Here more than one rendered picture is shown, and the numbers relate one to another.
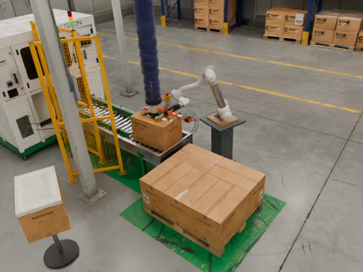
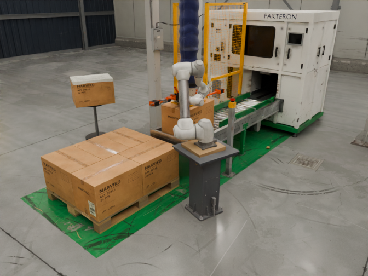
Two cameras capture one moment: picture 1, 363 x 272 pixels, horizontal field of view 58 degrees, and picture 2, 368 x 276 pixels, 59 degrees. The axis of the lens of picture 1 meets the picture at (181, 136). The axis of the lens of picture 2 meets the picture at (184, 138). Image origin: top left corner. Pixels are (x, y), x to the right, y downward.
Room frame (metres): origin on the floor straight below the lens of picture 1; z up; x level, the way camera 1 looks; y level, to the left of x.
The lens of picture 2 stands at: (3.86, -3.64, 2.15)
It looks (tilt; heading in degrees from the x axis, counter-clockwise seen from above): 23 degrees down; 89
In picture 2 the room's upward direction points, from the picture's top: straight up
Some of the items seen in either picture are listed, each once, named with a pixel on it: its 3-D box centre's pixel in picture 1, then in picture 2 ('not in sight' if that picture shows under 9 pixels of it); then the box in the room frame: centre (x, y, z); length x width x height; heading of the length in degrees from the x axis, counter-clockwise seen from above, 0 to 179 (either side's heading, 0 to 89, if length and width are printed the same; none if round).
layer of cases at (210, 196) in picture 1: (202, 189); (113, 166); (3.11, -0.22, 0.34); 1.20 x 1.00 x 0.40; 48
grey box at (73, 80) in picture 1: (72, 87); (157, 39); (3.59, 1.24, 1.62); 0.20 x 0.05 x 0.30; 48
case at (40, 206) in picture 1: (41, 202); (92, 90); (2.52, 1.47, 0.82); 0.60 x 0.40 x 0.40; 23
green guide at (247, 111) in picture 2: (118, 108); (252, 110); (4.99, 1.04, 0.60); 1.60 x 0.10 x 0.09; 48
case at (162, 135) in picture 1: (156, 128); (188, 117); (4.01, 0.34, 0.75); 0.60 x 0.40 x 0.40; 52
